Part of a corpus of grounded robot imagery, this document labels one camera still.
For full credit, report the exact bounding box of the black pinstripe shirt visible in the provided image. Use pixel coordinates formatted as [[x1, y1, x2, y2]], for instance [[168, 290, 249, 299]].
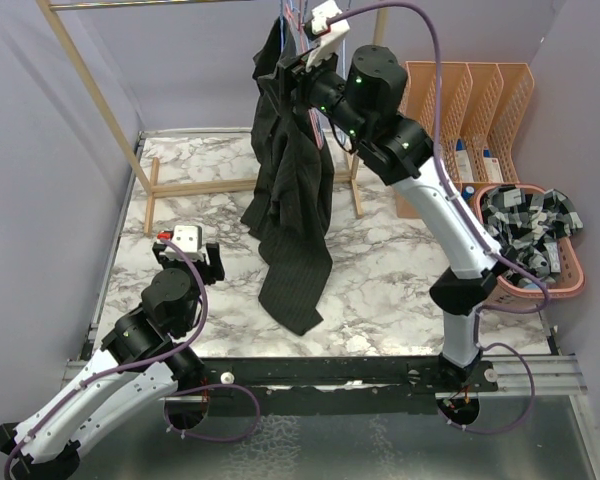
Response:
[[241, 19, 335, 336]]

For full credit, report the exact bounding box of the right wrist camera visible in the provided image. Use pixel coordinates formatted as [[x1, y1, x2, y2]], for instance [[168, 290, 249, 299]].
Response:
[[304, 0, 350, 72]]

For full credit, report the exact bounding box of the blue stamp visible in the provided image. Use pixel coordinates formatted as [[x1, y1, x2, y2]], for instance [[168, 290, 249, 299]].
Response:
[[462, 185, 476, 199]]

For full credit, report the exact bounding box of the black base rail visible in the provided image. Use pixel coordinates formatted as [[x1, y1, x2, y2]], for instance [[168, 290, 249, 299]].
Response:
[[167, 356, 498, 417]]

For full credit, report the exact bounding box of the orange file organizer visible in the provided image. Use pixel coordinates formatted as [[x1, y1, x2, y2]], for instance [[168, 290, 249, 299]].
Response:
[[394, 60, 536, 220]]

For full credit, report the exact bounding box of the pink laundry basket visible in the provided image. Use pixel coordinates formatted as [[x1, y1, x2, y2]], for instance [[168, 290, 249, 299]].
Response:
[[469, 183, 585, 300]]

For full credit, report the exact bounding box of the pink wire hanger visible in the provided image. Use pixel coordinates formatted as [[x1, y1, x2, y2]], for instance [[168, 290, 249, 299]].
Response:
[[280, 1, 325, 149]]

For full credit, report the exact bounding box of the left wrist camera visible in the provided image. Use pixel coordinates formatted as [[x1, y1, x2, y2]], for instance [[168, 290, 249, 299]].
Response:
[[153, 225, 204, 262]]

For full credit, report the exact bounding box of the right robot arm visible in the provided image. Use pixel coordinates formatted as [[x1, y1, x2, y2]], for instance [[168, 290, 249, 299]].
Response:
[[274, 45, 513, 391]]

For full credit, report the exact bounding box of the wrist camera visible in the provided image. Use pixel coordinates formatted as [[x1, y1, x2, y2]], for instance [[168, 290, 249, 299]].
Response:
[[153, 225, 204, 262], [304, 0, 350, 72]]

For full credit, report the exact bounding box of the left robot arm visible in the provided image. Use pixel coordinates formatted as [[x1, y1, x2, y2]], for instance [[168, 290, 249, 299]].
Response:
[[0, 238, 225, 479]]

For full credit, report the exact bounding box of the wooden clothes rack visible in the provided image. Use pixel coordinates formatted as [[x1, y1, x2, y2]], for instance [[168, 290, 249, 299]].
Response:
[[35, 1, 388, 236]]

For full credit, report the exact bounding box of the grey plaid shirt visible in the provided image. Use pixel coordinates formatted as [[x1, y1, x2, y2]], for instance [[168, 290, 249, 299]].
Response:
[[479, 185, 584, 286]]

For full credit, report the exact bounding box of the blue hanger of black shirt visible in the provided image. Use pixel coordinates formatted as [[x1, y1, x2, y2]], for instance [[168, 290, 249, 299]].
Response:
[[278, 0, 288, 54]]

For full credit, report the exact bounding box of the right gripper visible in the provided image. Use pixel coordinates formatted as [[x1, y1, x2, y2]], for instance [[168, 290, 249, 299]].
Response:
[[257, 39, 368, 146]]

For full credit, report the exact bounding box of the blue wire hanger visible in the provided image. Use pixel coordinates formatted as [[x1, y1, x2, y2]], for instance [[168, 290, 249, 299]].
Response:
[[334, 41, 353, 154], [289, 1, 325, 148]]

